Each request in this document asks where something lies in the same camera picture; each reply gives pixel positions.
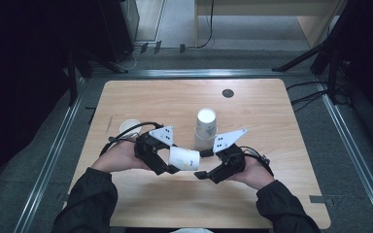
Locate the black hanging cable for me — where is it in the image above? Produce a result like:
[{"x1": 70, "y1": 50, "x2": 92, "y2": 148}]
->
[{"x1": 195, "y1": 0, "x2": 216, "y2": 50}]

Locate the black tripod stand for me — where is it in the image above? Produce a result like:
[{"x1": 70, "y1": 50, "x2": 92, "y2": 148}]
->
[{"x1": 271, "y1": 0, "x2": 363, "y2": 106}]

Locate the white floor cable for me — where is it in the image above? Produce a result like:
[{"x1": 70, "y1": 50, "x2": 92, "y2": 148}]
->
[{"x1": 119, "y1": 45, "x2": 144, "y2": 71}]

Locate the black computer tower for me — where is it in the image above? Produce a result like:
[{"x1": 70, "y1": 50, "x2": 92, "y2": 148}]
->
[{"x1": 98, "y1": 0, "x2": 141, "y2": 64}]

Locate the black metal stand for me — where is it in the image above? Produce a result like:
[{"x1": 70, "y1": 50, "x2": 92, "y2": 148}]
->
[{"x1": 65, "y1": 48, "x2": 129, "y2": 107}]

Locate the hand-held gripper cable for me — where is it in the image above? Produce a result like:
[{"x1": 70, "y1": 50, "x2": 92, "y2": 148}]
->
[
  {"x1": 239, "y1": 146, "x2": 275, "y2": 178},
  {"x1": 98, "y1": 121, "x2": 165, "y2": 158}
]

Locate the person's right hand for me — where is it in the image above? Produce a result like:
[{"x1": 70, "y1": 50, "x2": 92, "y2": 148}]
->
[{"x1": 227, "y1": 154, "x2": 275, "y2": 191}]

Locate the person's left hand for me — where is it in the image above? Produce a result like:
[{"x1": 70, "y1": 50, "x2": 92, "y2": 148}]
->
[{"x1": 89, "y1": 139, "x2": 153, "y2": 175}]

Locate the light wooden desk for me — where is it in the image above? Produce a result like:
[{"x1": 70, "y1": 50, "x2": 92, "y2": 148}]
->
[{"x1": 193, "y1": 0, "x2": 350, "y2": 50}]

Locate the right hand-held gripper cable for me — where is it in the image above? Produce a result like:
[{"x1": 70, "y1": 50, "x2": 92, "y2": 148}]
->
[{"x1": 239, "y1": 146, "x2": 275, "y2": 178}]

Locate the plain white paper cup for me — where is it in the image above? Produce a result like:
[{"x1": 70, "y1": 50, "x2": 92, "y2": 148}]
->
[
  {"x1": 193, "y1": 128, "x2": 217, "y2": 152},
  {"x1": 119, "y1": 118, "x2": 143, "y2": 140}
]

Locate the left hand-held gripper cable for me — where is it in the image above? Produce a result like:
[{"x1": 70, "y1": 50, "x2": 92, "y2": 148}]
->
[{"x1": 98, "y1": 121, "x2": 165, "y2": 158}]

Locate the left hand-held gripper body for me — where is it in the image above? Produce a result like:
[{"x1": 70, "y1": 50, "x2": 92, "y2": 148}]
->
[{"x1": 133, "y1": 125, "x2": 175, "y2": 177}]

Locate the printed white paper cup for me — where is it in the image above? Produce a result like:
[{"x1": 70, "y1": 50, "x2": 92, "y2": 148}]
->
[
  {"x1": 168, "y1": 146, "x2": 201, "y2": 172},
  {"x1": 195, "y1": 108, "x2": 219, "y2": 139}
]

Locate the black floor cable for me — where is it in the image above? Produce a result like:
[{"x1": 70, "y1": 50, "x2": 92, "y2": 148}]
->
[
  {"x1": 289, "y1": 90, "x2": 328, "y2": 113},
  {"x1": 286, "y1": 81, "x2": 328, "y2": 92}
]

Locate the long metal floor rail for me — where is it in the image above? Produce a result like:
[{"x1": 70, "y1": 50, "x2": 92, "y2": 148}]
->
[
  {"x1": 13, "y1": 77, "x2": 88, "y2": 233},
  {"x1": 314, "y1": 77, "x2": 373, "y2": 233}
]

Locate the short metal floor rail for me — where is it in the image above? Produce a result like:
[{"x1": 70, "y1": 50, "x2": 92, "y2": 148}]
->
[{"x1": 86, "y1": 68, "x2": 319, "y2": 81}]

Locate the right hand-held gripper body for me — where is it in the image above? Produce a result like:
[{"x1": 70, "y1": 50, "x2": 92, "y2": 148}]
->
[{"x1": 212, "y1": 128, "x2": 249, "y2": 185}]

